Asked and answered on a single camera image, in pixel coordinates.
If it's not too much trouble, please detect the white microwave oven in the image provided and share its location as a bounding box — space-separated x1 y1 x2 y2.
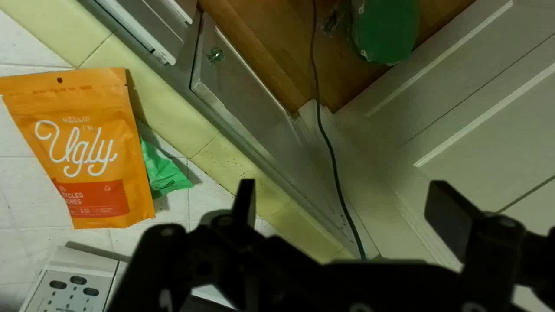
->
18 241 133 312

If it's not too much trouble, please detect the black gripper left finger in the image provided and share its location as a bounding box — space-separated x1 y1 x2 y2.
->
231 177 259 229

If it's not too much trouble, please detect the orange Ugly snack pouch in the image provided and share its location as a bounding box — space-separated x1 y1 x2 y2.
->
0 68 159 231

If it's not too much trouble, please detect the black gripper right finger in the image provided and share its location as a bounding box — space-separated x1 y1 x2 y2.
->
424 181 485 262

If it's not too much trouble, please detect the long black power cable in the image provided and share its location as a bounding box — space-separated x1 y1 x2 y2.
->
310 0 368 260

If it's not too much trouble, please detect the green object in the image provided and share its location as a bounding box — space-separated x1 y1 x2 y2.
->
140 137 195 198

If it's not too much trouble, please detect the green floor bucket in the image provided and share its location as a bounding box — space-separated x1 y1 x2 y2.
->
351 0 422 66

